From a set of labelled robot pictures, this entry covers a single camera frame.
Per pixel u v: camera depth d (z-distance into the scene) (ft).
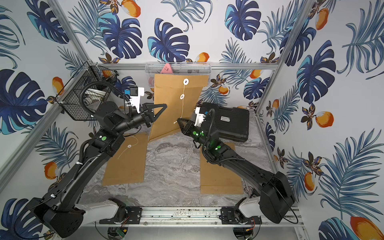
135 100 1.67
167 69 2.88
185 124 2.37
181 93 1.93
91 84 1.31
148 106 1.75
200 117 2.17
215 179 2.85
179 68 3.03
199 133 2.06
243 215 2.04
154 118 1.83
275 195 1.33
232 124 3.35
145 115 1.67
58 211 1.27
